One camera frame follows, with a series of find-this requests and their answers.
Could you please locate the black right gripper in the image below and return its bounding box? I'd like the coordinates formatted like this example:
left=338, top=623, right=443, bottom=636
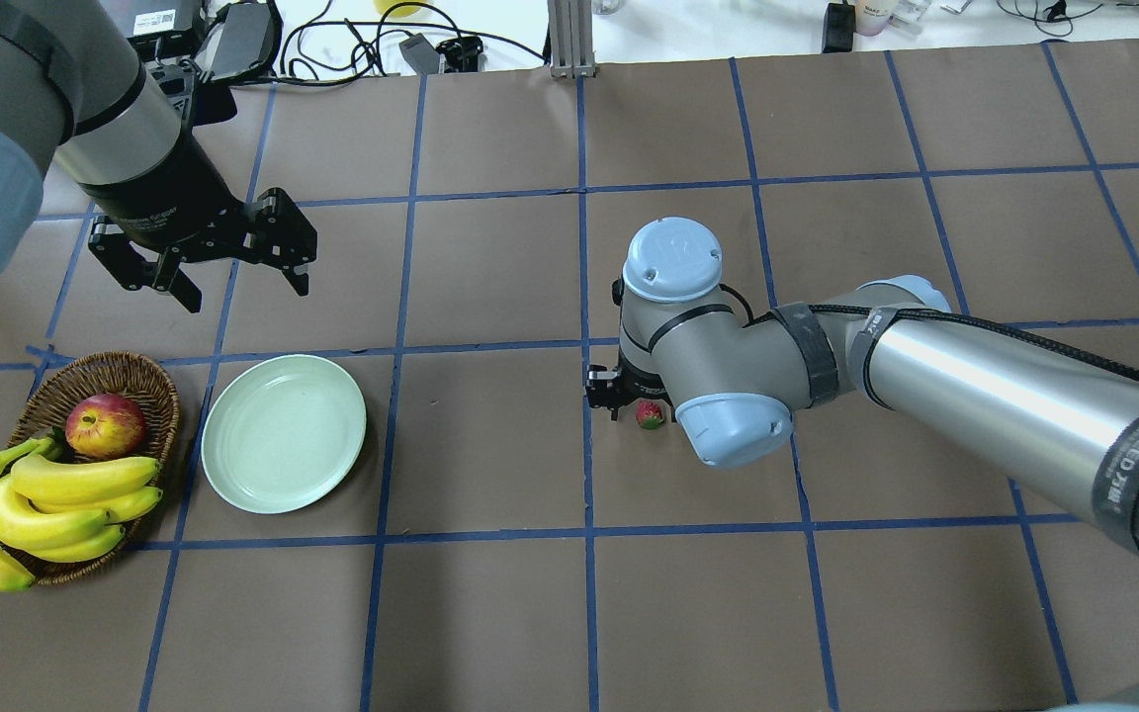
left=584, top=355, right=670, bottom=422

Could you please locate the black power adapter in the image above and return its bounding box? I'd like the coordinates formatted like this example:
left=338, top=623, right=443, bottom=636
left=196, top=1, right=282, bottom=84

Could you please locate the strawberry with green leaves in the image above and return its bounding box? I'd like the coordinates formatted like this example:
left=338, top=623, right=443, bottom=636
left=634, top=400, right=667, bottom=431

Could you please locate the red apple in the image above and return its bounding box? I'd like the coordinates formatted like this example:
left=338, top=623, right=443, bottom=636
left=63, top=393, right=148, bottom=460

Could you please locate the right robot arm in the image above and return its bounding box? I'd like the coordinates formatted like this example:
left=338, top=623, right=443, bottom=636
left=584, top=216, right=1139, bottom=558

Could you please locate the aluminium frame post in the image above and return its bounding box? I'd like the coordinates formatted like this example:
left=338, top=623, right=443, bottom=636
left=547, top=0, right=598, bottom=77

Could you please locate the brown wicker basket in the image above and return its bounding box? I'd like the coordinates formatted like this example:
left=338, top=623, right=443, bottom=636
left=6, top=351, right=182, bottom=587

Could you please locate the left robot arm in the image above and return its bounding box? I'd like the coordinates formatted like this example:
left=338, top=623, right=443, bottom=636
left=0, top=1, right=317, bottom=312

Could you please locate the yellow banana bunch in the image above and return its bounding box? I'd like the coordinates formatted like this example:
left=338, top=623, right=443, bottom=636
left=0, top=436, right=163, bottom=594

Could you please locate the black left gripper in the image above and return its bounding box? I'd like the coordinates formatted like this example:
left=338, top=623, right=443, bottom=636
left=77, top=133, right=319, bottom=312

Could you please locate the black power brick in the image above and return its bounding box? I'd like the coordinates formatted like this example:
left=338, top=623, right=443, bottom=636
left=398, top=35, right=444, bottom=75

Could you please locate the light green plate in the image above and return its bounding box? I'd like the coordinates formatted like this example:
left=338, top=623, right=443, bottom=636
left=200, top=353, right=368, bottom=514

